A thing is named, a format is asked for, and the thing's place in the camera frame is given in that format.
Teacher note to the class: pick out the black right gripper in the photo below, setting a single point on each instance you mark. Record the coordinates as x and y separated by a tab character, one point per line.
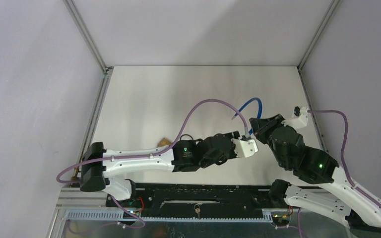
260	126

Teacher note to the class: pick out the blue cable lock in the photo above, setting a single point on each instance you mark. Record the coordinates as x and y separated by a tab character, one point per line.
255	106

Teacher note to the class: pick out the brass padlock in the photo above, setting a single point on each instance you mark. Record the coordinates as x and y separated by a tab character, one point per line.
164	142

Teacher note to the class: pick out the padlock key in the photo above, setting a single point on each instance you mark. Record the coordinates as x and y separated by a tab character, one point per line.
197	210

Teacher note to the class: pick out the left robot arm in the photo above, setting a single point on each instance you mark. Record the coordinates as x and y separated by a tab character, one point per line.
184	156

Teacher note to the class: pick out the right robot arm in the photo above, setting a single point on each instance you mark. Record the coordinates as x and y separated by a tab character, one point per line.
352	205

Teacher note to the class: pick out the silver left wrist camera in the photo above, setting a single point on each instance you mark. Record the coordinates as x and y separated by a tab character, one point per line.
245	148

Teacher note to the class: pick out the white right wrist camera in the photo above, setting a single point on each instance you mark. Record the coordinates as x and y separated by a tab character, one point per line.
299	118

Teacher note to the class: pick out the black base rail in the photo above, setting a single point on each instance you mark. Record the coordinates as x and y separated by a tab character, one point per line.
217	202

